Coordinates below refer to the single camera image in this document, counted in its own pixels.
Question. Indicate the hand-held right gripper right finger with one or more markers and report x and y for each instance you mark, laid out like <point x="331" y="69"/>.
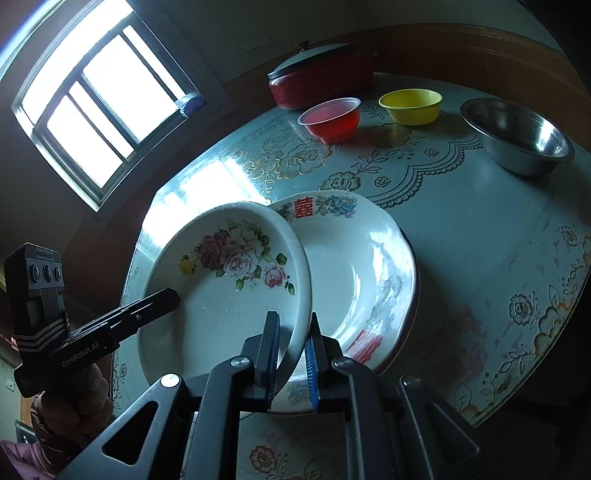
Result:
<point x="312" y="374"/>

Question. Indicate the stainless steel bowl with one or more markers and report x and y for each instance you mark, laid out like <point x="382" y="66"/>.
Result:
<point x="512" y="134"/>

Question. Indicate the white wall outlet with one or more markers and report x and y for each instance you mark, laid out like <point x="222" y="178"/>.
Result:
<point x="255" y="43"/>

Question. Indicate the grey pot lid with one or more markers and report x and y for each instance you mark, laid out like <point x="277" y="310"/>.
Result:
<point x="314" y="57"/>

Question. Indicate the yellow plastic bowl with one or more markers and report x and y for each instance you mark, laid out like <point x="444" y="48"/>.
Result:
<point x="411" y="110"/>

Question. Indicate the person's left hand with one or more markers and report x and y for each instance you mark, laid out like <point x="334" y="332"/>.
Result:
<point x="74" y="415"/>

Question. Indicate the person's left forearm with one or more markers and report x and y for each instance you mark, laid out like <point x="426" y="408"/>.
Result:
<point x="23" y="461"/>

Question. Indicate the red cooking pot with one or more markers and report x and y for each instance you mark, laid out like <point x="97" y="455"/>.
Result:
<point x="323" y="87"/>

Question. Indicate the blue cloth on windowsill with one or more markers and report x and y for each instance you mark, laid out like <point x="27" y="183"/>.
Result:
<point x="191" y="105"/>

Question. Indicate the rose print white plate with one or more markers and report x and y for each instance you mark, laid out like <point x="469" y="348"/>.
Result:
<point x="217" y="300"/>

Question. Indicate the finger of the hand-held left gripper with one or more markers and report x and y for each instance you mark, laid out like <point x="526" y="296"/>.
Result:
<point x="147" y="311"/>

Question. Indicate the red plastic bowl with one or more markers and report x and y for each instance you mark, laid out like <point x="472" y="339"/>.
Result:
<point x="330" y="122"/>

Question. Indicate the window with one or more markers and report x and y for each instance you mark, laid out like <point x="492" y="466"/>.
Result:
<point x="101" y="92"/>

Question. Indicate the large pink rimmed floral plate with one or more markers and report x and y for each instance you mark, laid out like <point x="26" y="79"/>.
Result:
<point x="415" y="304"/>

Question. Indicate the red character print white plate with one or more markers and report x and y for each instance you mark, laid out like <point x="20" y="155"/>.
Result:
<point x="351" y="277"/>

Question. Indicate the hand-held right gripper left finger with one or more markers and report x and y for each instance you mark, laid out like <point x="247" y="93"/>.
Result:
<point x="275" y="360"/>

